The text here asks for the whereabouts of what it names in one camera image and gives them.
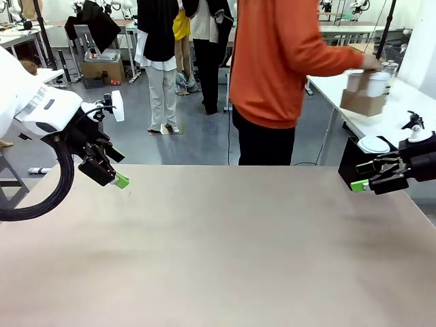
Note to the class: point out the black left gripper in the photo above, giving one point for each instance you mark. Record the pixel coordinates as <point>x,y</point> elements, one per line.
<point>86,131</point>

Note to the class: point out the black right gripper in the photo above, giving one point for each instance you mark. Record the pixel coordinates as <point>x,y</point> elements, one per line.
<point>420,160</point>

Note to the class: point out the white paper cup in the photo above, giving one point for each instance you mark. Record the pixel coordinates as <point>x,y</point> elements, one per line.
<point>377,86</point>

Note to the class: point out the pale paper cup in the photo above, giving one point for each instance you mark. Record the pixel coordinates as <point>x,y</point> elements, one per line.
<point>354,83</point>

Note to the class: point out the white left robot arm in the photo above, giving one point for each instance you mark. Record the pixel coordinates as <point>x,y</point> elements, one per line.
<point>20,88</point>

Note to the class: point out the person's right forearm orange sleeve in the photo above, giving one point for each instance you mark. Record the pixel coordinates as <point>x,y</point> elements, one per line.
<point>340,61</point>

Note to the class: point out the white plastic cup lid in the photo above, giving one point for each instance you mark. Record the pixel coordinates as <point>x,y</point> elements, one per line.
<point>373,144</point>

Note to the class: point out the person's right hand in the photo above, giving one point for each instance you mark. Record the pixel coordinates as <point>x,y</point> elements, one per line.
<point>372,63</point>

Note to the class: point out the black bin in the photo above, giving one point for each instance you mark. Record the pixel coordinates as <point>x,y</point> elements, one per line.
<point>347,160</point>

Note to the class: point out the white tube on floor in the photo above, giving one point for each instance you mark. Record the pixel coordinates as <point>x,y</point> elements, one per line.
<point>39,169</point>

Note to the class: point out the white side table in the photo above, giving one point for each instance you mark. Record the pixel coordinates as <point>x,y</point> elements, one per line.
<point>402,98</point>

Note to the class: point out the cardboard box on floor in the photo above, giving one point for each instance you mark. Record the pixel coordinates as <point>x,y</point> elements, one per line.
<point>102,71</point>

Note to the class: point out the small white table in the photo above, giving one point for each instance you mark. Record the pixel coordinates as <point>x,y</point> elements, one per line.
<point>51,74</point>

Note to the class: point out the glass jar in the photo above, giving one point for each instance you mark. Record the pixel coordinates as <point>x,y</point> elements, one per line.
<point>390,68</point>

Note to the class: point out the grey plastic crate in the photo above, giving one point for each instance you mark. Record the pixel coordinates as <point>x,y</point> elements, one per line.
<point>109,54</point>

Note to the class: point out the black cloth on stand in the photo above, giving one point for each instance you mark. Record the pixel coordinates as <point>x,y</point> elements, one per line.
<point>98,27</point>

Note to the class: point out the person in black top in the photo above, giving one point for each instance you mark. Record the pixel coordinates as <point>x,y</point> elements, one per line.
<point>160,34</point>

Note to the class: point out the person in black trousers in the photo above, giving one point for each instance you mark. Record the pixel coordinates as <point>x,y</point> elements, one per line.
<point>207,68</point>

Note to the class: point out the black light stand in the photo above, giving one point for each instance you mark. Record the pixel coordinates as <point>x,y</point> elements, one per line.
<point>386,27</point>

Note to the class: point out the black tripod pole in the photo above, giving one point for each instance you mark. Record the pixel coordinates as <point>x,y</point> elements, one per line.
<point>42,27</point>

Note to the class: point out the white background table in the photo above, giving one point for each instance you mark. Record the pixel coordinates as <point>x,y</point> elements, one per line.
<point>354,29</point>

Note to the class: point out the person in yellow shirt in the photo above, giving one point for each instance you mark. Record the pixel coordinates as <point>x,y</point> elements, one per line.
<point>180,29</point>

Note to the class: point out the person in orange jacket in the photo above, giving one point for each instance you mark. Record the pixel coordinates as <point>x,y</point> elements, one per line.
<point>265,68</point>

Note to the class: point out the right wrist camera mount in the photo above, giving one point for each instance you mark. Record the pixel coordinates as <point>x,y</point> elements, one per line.
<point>415,134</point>

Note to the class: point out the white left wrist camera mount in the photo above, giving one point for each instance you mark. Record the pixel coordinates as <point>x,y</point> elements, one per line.
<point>118,105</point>

